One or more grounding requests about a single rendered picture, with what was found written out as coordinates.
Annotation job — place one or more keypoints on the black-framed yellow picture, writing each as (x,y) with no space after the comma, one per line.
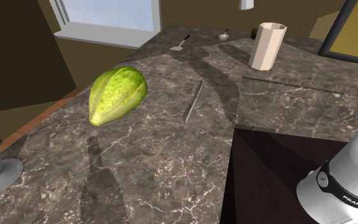
(352,31)

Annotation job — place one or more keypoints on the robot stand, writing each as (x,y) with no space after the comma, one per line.
(259,176)

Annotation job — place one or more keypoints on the small dark round object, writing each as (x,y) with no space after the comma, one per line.
(253,33)

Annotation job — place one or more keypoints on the green lettuce head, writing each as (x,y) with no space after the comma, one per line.
(116,94)

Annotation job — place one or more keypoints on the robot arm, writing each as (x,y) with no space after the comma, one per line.
(349,173)

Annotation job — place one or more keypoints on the dark brown cabinet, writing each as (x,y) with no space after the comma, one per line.
(17,52)

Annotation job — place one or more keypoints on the white-framed window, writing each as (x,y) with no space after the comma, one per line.
(110,18)

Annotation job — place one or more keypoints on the small white bowl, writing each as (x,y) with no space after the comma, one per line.
(223,37)

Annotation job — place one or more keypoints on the silver knife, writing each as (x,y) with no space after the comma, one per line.
(193,104)

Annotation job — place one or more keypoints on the beige faceted cup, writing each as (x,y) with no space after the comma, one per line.
(267,46)

